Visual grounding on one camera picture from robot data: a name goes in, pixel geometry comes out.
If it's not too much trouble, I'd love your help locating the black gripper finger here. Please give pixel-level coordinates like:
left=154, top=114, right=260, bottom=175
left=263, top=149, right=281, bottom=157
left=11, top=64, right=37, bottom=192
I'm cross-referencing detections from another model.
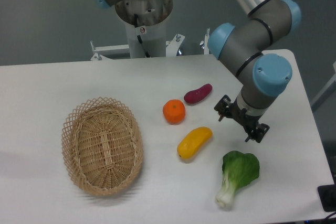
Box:
left=214, top=95, right=232, bottom=122
left=244, top=123, right=270, bottom=143

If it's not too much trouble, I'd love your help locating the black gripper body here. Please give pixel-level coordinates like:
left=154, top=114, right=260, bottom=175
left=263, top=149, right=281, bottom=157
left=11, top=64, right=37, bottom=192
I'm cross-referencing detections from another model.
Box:
left=231, top=102, right=260, bottom=128

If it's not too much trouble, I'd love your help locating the yellow mango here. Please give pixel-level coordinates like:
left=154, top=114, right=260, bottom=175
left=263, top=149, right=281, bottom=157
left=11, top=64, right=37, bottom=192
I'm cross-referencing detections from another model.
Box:
left=176, top=126, right=213, bottom=159

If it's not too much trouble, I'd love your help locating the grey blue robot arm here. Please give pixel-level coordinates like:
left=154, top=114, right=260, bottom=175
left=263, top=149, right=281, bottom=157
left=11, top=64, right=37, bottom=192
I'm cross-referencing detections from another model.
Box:
left=96, top=0, right=301, bottom=142

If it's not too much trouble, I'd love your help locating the purple sweet potato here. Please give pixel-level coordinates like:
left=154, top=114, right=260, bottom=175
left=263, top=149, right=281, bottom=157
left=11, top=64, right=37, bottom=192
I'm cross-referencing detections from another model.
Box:
left=184, top=83, right=213, bottom=104

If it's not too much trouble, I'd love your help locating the green bok choy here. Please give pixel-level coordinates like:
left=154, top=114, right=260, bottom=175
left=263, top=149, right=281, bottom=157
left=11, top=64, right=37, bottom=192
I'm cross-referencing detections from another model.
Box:
left=215, top=151, right=260, bottom=208

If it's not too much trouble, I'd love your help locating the orange tangerine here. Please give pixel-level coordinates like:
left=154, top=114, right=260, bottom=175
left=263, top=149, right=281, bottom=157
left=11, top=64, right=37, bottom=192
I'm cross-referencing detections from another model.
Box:
left=162, top=99, right=186, bottom=124

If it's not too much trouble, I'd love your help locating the black device at table edge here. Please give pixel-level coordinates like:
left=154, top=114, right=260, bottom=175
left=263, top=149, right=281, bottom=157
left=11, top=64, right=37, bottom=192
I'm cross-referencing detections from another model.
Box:
left=317, top=184, right=335, bottom=212

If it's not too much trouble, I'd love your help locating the woven wicker basket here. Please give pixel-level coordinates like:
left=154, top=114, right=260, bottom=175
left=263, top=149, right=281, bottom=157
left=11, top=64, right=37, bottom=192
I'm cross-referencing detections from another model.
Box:
left=61, top=97, right=143, bottom=196

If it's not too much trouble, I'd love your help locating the grey frame leg right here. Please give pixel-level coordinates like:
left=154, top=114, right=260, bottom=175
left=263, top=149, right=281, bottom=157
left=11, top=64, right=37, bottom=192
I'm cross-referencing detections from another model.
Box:
left=310, top=62, right=335, bottom=113

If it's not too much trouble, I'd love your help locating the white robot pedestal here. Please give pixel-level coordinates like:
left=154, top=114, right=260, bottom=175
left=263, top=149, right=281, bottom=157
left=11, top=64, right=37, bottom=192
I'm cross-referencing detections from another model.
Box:
left=115, top=0, right=173, bottom=59

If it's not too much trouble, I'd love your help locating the white metal base frame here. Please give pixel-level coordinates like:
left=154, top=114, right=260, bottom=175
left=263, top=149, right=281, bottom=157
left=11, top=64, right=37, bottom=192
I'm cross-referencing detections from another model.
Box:
left=90, top=28, right=211, bottom=61

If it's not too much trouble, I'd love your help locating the black cable on pedestal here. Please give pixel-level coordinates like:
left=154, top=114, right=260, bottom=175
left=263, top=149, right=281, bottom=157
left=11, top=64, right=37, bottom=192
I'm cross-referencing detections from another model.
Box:
left=133, top=13, right=152, bottom=58

